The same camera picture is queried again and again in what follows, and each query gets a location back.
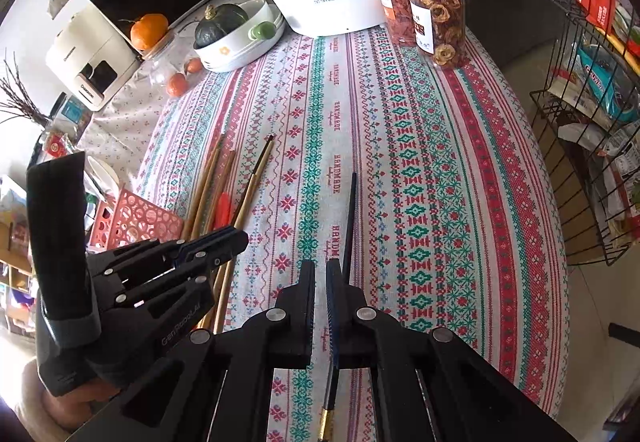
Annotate red label jar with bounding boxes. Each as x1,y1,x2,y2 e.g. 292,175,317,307
42,132,72,159

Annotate jar of dried fruit slices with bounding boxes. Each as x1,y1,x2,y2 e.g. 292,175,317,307
404,0,468,70

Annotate large orange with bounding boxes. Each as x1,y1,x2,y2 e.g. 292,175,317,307
130,13,170,50

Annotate cream air fryer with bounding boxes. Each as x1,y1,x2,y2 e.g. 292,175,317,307
46,5,141,112

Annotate black wire rack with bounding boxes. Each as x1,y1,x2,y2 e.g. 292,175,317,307
530,0,640,268

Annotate floral side table cover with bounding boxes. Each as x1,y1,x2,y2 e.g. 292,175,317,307
75,0,266,173

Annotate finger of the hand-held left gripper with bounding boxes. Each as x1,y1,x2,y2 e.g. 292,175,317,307
97,275,217,384
87,227,250,291

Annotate blue snack packet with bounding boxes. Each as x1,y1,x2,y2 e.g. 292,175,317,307
575,47,640,123

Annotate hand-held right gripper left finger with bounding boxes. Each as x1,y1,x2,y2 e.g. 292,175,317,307
65,259,317,442

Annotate blue label jar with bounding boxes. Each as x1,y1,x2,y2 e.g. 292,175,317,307
62,95,93,133

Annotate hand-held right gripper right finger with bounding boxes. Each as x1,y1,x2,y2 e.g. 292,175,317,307
326,258,576,442

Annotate pink perforated utensil holder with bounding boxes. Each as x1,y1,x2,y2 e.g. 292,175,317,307
87,189,186,253

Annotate white bowl with dark squash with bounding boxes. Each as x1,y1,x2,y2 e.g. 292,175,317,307
192,0,286,73

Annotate orange plastic utensil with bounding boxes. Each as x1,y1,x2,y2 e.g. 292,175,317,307
216,192,233,227

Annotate person's left hand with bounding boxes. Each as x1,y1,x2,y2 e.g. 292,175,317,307
15,354,108,442

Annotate dark green pumpkin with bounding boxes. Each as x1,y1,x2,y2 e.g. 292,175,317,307
194,3,250,49

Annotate black chopstick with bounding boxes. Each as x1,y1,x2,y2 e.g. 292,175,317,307
317,171,359,442

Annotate dry branches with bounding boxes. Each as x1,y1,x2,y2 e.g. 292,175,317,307
0,50,51,123

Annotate clear glass jar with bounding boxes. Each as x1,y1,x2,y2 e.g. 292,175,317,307
142,30,206,98

